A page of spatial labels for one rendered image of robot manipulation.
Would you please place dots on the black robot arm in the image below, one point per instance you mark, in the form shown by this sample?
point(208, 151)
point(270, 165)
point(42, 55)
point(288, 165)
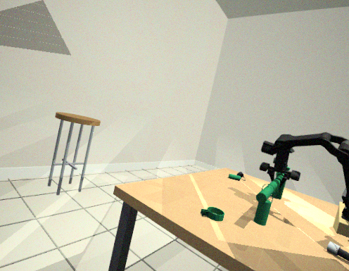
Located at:
point(283, 146)

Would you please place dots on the dark green ring clamp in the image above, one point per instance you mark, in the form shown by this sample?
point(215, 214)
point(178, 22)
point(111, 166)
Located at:
point(213, 213)

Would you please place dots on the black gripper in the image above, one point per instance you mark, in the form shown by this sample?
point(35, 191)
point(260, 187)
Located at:
point(280, 166)

